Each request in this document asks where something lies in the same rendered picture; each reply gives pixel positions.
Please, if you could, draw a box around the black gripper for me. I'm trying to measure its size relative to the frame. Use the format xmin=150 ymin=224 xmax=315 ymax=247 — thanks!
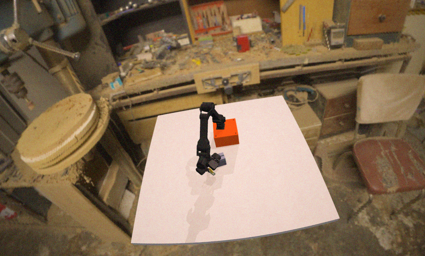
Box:
xmin=196 ymin=153 xmax=221 ymax=175

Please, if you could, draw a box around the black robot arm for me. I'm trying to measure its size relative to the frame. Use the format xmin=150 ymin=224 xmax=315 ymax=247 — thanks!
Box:
xmin=196 ymin=102 xmax=226 ymax=171

